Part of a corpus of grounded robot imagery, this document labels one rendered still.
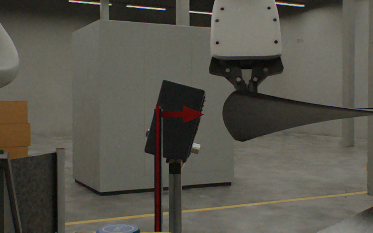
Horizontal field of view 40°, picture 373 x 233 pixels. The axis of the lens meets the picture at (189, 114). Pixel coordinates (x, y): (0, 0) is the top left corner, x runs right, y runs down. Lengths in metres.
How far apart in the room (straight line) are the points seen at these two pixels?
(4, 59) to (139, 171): 6.02
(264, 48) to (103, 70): 6.01
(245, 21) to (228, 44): 0.04
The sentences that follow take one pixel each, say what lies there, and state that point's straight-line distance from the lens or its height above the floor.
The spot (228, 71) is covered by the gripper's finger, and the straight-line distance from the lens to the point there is 0.74.
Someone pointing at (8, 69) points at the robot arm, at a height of 1.25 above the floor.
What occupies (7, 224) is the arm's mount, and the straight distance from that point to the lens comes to 0.67.
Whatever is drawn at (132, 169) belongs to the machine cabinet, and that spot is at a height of 0.32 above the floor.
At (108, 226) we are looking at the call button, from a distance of 0.49.
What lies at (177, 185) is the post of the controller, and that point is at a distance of 1.25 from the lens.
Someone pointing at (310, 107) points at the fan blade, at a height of 1.19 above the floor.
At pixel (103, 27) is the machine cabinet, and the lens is 6.77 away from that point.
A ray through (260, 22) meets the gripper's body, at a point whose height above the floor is 1.31.
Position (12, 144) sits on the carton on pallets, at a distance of 8.60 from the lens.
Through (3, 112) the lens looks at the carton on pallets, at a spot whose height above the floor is 1.05.
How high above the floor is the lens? 1.20
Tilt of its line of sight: 1 degrees down
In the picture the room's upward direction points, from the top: straight up
